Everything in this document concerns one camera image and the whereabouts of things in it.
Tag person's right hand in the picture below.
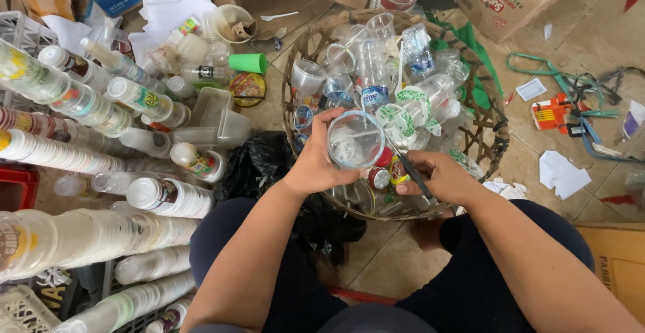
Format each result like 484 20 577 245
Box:
395 150 480 208

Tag person's left hand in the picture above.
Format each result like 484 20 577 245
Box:
282 106 372 198

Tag black cutter knife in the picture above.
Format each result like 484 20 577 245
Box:
389 143 434 201

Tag clear plastic cup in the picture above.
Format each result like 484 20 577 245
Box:
327 110 387 171

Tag black plastic bag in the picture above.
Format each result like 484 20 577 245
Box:
216 131 368 267

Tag crumpled white tissue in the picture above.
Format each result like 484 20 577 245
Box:
481 177 529 201

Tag woven bamboo basket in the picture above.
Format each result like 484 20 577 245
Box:
281 8 511 222

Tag heap of used plastic cups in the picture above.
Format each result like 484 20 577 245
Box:
290 13 485 218

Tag round yellow red lid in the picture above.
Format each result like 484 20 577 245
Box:
230 72 267 108

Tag clear square plastic container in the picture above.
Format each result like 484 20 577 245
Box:
189 87 252 147

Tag clear bottle with blue label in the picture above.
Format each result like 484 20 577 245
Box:
359 40 392 111

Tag white paper sheet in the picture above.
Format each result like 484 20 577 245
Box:
539 150 593 202

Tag clear flat plastic container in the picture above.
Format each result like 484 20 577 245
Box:
171 126 221 148

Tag green plastic cup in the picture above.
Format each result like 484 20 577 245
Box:
229 53 268 75

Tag small white paper card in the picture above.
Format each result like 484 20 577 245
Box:
515 77 548 102

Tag orange hand tool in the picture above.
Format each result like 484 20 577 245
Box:
530 93 589 137

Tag person's dark trousers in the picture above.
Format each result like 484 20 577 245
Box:
188 196 596 333

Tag green plastic bag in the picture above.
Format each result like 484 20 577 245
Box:
425 12 505 110

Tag cream plastic bowl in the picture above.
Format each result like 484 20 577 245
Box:
211 4 258 45

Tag cardboard box with red print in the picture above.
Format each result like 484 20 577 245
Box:
455 0 596 45

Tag white purple wrapper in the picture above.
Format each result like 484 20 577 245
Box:
622 100 645 143

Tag rows of stacked plastic cups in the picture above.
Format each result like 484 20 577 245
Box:
0 36 228 333

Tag red plastic crate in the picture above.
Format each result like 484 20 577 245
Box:
0 166 40 212

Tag white plastic crate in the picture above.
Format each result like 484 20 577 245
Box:
0 10 59 114

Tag cream plastic crate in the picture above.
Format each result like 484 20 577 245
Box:
0 285 62 333

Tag green strap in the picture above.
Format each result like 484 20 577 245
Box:
506 52 620 120

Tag blue strap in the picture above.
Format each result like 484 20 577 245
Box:
578 115 645 164

